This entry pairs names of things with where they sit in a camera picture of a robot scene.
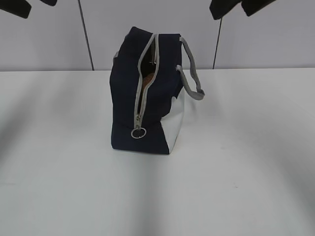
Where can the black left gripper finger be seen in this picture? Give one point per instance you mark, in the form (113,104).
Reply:
(49,2)
(19,8)

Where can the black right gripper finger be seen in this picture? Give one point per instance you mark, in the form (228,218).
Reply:
(251,7)
(219,8)

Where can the navy blue lunch bag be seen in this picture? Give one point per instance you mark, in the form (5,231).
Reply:
(149,120)

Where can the brown bread loaf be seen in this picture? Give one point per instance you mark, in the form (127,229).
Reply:
(147,80)

